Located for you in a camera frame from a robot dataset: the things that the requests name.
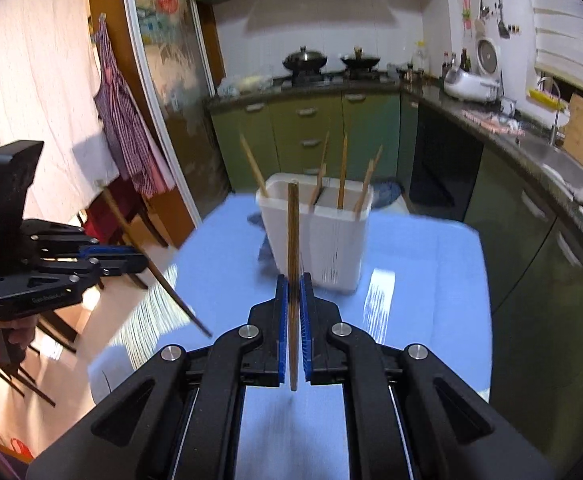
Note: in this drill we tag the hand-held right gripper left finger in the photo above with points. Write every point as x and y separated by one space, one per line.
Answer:
282 330

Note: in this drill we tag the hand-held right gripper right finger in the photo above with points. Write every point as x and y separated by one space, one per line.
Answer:
305 330

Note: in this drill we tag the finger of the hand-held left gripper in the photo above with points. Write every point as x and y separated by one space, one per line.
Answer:
111 250
121 264

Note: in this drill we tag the red patterned wooden chopstick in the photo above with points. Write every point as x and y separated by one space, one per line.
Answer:
171 290
294 235

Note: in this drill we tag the white plastic utensil holder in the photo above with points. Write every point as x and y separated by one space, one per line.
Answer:
331 245

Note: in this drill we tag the plain wooden chopstick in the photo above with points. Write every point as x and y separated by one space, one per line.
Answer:
342 175
254 167
368 180
320 172

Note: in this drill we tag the dark wooden chair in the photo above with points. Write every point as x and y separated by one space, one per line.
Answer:
106 215
36 390

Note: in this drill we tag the blue printed table cover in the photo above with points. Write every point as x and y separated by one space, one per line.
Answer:
421 310

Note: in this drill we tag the red checked apron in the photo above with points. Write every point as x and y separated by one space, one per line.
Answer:
121 125

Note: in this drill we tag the sliding glass door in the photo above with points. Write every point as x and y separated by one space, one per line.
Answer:
171 60

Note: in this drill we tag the green kitchen base cabinet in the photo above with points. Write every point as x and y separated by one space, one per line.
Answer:
296 125

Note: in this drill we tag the clear plastic bag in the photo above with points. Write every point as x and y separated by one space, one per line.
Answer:
246 84

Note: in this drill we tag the dark green counter cabinet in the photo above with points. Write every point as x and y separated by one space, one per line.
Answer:
521 260

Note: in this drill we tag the gas stove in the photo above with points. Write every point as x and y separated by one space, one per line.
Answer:
336 79

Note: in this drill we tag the black wok with lid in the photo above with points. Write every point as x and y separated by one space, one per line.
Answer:
305 60
360 61

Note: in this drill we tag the small steel pot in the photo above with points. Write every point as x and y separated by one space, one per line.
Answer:
411 74

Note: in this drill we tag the pink dish cloth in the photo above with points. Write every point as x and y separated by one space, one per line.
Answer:
494 122

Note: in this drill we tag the white rice cooker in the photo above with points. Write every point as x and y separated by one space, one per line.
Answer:
466 85

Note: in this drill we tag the clear plastic bottle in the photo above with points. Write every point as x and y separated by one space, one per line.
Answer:
421 60

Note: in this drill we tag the steel sink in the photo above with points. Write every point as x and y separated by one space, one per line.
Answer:
551 157

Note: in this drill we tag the grey rag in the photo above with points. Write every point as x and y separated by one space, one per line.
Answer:
581 195

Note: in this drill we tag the dark sauce bottle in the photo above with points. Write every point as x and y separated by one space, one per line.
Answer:
464 62

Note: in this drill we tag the steel faucet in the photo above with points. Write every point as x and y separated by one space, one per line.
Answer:
556 110

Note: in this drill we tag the yellow sink rack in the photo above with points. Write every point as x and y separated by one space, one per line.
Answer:
546 98

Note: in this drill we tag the hanging red green ornament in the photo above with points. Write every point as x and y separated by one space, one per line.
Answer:
466 12

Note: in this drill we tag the hanging black spatula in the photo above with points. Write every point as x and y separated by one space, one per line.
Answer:
502 27

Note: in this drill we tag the hanging steel ladle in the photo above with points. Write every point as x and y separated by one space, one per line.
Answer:
482 7

